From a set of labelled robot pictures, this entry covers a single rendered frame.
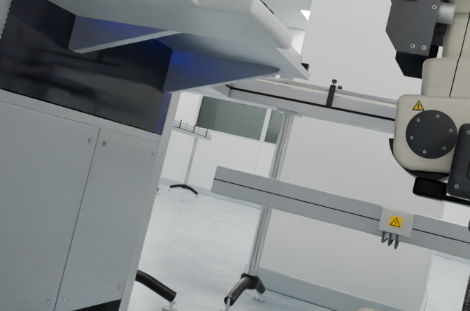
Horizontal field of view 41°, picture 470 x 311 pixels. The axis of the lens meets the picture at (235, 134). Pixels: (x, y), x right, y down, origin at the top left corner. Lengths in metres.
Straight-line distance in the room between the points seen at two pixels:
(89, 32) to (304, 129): 1.94
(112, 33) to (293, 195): 1.39
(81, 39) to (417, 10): 0.74
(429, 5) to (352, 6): 1.91
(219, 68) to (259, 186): 0.91
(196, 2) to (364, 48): 2.37
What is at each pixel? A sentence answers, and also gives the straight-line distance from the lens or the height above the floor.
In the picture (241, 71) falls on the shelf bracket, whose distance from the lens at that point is 1.82.
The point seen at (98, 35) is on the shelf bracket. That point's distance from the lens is 1.45.
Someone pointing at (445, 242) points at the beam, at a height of 0.47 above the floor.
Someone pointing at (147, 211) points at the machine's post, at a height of 0.36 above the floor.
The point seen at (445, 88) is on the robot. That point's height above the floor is 0.83.
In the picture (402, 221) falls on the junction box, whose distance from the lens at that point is 2.49.
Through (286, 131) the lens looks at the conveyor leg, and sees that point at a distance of 2.66.
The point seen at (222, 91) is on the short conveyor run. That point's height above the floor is 0.85.
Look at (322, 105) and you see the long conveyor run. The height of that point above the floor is 0.89.
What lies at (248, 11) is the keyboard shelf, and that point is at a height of 0.78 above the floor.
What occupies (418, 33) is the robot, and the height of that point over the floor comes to 0.93.
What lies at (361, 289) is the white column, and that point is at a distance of 3.17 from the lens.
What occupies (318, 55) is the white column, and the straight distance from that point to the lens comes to 3.29.
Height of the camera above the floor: 0.56
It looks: 3 degrees up
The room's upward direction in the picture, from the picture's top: 14 degrees clockwise
